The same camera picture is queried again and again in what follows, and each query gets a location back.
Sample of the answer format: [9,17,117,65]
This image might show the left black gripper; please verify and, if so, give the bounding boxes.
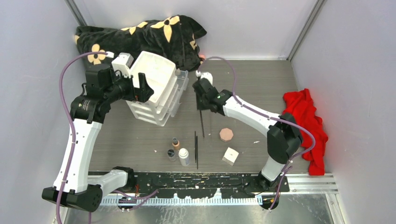
[103,68,153,104]

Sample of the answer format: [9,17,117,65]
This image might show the thick black makeup pencil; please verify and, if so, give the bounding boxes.
[199,110,205,138]

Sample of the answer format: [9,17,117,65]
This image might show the white plastic drawer organizer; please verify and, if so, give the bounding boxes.
[127,51,178,126]

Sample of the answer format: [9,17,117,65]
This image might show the clear plastic drawer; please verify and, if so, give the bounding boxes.
[168,70,189,117]

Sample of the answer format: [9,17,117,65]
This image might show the short black makeup pencil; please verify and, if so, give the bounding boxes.
[196,138,198,170]

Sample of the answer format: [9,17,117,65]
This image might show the tan foundation bottle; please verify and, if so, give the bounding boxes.
[172,137,180,151]

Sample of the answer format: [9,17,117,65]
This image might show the white plastic bottle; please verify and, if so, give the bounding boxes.
[178,148,190,167]

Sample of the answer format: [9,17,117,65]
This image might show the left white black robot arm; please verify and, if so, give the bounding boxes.
[42,64,154,212]

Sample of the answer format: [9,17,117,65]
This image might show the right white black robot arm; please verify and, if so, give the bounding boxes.
[192,78,304,192]

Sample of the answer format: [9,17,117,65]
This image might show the pink octagonal compact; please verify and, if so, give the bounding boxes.
[219,128,234,142]

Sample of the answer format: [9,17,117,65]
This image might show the white cube box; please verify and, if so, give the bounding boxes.
[222,147,239,166]

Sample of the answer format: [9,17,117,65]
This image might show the black floral plush blanket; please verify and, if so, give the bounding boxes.
[74,15,207,71]

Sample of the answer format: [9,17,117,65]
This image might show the clear jar black lid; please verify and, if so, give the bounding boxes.
[167,149,177,162]

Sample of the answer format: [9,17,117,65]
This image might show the red cloth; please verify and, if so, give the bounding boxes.
[282,89,329,176]

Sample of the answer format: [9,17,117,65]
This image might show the small green circuit board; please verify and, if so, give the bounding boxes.
[118,196,137,204]

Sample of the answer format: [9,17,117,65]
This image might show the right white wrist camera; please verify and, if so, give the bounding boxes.
[195,70,213,85]

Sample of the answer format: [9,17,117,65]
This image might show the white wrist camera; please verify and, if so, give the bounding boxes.
[112,53,134,78]
[195,70,213,85]

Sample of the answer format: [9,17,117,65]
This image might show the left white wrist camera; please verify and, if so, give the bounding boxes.
[112,53,134,78]

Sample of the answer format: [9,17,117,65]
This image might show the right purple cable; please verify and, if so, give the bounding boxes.
[198,56,317,211]

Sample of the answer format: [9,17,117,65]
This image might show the purple cable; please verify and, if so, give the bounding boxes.
[198,56,317,211]
[56,51,160,224]

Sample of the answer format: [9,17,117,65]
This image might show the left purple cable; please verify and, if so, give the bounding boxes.
[56,51,160,224]

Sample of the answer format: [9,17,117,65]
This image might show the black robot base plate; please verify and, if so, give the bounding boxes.
[118,172,290,199]

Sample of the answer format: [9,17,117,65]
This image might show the aluminium frame rail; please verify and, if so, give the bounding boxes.
[57,174,339,206]

